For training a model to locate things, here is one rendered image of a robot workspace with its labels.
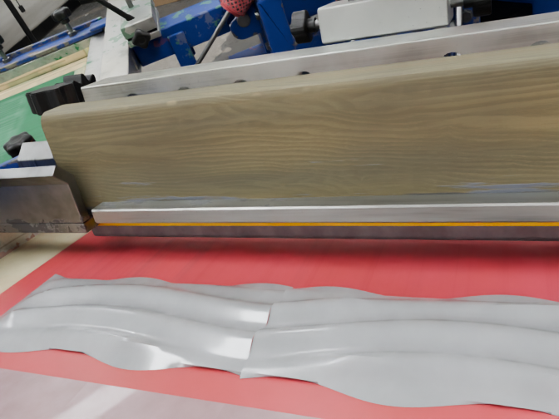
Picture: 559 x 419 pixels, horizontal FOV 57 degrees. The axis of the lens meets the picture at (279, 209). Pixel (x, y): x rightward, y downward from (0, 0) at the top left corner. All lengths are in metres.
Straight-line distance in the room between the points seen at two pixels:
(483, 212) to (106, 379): 0.20
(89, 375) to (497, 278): 0.21
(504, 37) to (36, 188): 0.38
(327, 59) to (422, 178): 0.25
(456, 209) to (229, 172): 0.13
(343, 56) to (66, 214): 0.28
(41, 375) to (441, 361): 0.19
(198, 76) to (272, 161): 0.28
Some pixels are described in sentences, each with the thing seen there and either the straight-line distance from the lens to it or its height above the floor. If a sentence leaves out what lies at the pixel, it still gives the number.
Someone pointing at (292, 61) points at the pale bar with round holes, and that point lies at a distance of 0.52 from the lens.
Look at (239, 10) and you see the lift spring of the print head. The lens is 0.92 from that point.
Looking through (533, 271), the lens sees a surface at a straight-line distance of 0.29.
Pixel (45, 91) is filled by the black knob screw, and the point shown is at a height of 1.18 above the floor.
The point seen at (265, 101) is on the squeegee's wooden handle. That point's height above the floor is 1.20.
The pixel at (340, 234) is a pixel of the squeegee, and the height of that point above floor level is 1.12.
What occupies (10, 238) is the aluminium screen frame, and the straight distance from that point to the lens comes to 0.47.
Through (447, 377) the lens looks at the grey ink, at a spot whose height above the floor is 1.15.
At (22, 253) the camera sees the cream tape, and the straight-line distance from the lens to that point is 0.46.
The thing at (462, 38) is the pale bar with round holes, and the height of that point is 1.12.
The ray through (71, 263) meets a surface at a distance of 0.41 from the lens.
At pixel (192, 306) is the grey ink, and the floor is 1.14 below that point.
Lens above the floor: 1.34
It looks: 40 degrees down
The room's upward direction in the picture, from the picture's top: 23 degrees counter-clockwise
